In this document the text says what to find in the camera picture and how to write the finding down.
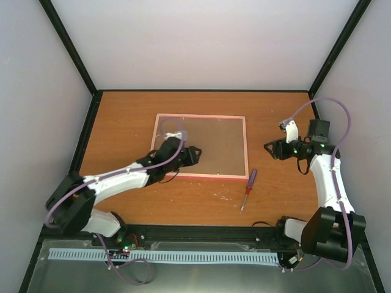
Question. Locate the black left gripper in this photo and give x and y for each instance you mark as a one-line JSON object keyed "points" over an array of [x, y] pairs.
{"points": [[192, 158]]}

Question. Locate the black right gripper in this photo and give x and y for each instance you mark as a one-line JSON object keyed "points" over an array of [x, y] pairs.
{"points": [[278, 148]]}

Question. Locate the purple red screwdriver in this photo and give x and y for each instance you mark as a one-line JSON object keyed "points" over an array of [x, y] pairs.
{"points": [[249, 187]]}

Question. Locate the pink picture frame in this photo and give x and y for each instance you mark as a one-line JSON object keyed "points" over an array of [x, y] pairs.
{"points": [[222, 139]]}

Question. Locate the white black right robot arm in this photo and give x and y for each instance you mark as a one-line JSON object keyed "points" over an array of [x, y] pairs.
{"points": [[335, 230]]}

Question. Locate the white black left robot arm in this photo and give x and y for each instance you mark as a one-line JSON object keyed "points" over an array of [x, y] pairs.
{"points": [[146, 171]]}

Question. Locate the grey metal front plate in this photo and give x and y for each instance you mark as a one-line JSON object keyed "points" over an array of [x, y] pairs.
{"points": [[311, 275]]}

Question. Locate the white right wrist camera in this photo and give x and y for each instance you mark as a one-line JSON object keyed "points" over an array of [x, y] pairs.
{"points": [[290, 128]]}

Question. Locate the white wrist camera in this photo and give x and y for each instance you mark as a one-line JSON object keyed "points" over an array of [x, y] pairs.
{"points": [[290, 128], [181, 135]]}

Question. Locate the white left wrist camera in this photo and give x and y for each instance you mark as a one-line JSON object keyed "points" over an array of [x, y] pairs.
{"points": [[181, 135]]}

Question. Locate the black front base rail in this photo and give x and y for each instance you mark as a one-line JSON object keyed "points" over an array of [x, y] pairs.
{"points": [[258, 237]]}

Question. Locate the black table edge rail back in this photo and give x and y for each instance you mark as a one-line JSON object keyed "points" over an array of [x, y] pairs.
{"points": [[205, 90]]}

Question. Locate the black table edge rail left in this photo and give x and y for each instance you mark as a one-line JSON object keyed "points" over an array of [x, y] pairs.
{"points": [[79, 146]]}

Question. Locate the light blue slotted cable duct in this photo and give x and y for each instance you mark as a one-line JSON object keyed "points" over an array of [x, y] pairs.
{"points": [[166, 257]]}

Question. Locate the black enclosure post left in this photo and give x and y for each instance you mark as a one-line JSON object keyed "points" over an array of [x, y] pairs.
{"points": [[68, 44]]}

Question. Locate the black enclosure post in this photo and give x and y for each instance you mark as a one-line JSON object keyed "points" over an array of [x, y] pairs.
{"points": [[68, 44], [342, 39]]}

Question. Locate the black enclosure post right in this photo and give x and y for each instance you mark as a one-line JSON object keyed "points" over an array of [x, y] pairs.
{"points": [[342, 39]]}

